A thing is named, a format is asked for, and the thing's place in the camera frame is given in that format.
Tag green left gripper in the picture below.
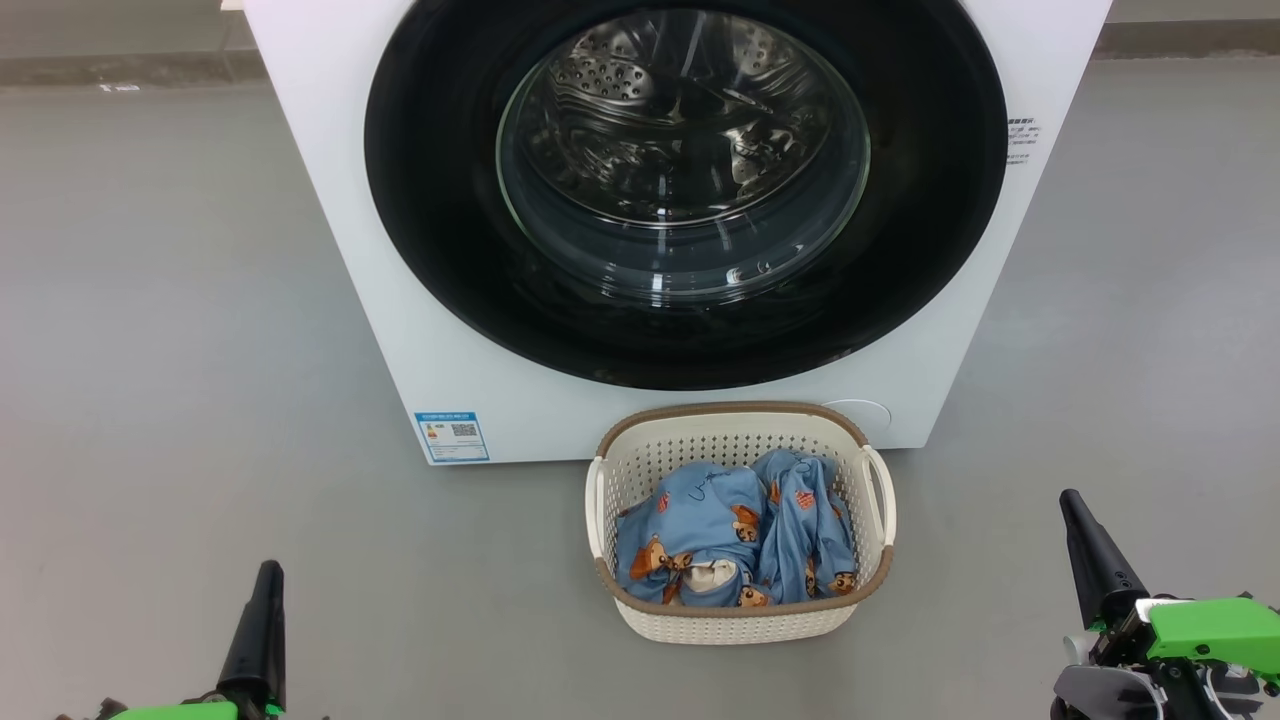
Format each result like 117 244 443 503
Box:
100 560 289 720

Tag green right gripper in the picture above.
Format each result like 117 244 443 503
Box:
1059 488 1280 720

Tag black round glass washer door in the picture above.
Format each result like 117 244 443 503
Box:
364 0 1009 392

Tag white front-load washing machine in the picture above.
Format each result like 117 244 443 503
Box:
243 0 1113 466

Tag round white filter cover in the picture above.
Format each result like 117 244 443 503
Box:
820 400 892 443

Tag blue energy label sticker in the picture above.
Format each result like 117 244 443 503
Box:
414 409 491 465

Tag cream perforated laundry basket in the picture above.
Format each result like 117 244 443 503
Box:
585 402 898 646

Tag black printed text label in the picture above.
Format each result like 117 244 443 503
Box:
1005 117 1043 166

